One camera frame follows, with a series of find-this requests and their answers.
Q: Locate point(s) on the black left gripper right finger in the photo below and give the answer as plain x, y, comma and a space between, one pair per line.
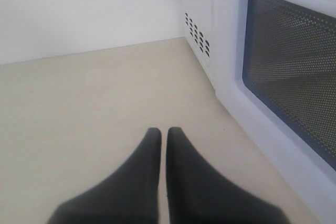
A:
198, 193

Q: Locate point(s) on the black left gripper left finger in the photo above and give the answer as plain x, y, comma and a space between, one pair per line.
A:
128, 195

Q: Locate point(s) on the white microwave door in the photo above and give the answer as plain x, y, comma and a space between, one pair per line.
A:
275, 74

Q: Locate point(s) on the white microwave oven body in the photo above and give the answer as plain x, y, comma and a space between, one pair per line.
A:
198, 27

